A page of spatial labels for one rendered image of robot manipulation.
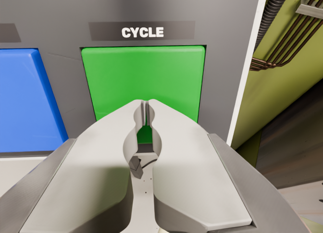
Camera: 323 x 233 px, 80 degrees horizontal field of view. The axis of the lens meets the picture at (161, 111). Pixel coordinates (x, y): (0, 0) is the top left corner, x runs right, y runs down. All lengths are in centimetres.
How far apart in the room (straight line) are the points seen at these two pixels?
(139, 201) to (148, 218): 9
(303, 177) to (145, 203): 80
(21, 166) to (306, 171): 130
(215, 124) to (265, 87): 40
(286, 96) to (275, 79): 7
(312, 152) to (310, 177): 5
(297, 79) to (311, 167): 19
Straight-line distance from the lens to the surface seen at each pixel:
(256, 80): 53
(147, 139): 15
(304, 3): 40
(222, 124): 16
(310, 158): 50
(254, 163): 76
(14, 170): 140
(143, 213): 113
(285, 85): 54
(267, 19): 40
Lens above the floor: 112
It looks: 62 degrees down
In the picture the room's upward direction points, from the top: 2 degrees clockwise
